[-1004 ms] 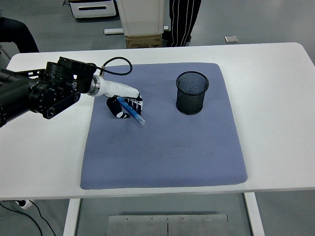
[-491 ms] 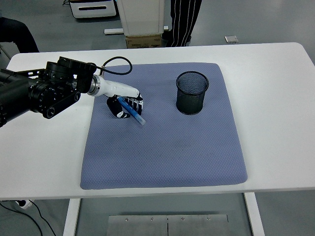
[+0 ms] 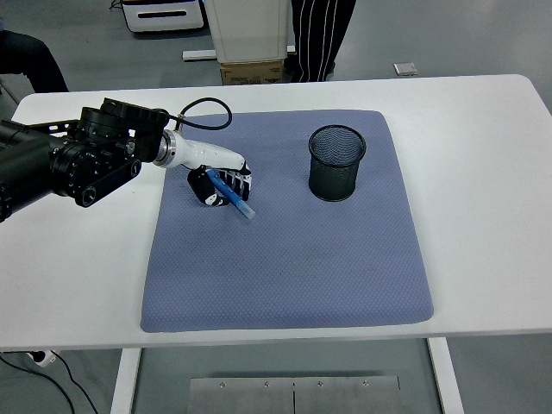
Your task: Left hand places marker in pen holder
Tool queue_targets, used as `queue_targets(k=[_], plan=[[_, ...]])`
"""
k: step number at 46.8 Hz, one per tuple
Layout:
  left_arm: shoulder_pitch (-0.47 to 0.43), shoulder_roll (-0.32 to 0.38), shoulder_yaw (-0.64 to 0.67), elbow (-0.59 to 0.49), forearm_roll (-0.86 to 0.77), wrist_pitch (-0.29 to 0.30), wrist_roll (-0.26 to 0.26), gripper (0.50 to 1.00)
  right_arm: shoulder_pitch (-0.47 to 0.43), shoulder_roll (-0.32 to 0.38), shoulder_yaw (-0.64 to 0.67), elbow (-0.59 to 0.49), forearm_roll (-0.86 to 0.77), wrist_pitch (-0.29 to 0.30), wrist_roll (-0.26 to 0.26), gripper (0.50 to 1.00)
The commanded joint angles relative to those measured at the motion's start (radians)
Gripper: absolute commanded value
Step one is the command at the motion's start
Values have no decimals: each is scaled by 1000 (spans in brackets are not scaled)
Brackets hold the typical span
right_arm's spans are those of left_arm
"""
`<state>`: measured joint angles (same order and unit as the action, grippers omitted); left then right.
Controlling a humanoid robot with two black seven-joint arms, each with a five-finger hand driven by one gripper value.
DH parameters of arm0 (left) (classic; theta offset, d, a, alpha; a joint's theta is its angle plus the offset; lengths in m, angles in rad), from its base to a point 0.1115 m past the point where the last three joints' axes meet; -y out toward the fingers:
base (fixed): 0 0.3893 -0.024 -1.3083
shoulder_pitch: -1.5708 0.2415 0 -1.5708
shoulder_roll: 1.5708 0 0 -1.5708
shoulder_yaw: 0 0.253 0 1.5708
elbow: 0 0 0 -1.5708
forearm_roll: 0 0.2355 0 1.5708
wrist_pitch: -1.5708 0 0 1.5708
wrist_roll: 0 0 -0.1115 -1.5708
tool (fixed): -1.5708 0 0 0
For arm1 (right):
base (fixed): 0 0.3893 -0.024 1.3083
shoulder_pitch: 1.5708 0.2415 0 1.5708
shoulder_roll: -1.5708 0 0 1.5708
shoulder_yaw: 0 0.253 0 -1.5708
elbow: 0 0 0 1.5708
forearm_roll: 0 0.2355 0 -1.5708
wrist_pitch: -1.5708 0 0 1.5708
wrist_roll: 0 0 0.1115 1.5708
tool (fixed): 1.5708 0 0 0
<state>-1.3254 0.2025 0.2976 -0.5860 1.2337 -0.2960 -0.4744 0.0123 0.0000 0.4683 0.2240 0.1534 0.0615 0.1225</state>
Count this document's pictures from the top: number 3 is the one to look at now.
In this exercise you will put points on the silver floor outlet plate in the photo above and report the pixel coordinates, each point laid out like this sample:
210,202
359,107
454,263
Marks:
405,69

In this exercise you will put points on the white base bar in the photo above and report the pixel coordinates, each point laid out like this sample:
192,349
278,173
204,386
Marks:
198,54

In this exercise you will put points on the person in striped black trousers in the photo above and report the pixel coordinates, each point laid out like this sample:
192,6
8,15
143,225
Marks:
319,39

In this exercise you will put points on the black mesh pen holder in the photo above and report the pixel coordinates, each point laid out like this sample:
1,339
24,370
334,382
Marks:
334,181

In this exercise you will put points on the white appliance with black slot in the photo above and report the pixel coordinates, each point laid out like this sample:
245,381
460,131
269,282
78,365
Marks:
164,15

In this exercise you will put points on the white pedestal cabinet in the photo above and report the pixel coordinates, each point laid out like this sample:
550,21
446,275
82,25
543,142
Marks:
248,30

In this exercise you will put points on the white table leg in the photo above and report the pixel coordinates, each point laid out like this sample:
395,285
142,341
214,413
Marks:
125,384
446,379

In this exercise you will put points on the white power strip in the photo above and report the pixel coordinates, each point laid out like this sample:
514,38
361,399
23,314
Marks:
45,359

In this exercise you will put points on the blue marker with clear cap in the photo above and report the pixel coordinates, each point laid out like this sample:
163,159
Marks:
241,208

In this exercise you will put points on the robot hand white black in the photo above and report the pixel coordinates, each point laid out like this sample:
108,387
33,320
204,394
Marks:
202,155

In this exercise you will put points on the seated person in dark trousers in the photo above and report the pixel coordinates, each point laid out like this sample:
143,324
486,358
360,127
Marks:
30,60

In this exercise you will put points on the brown cardboard box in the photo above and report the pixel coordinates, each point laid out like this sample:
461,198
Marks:
252,73

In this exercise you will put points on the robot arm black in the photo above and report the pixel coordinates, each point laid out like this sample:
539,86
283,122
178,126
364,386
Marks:
86,159

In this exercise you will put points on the blue-grey textured mat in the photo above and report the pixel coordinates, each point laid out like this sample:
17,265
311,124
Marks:
280,259

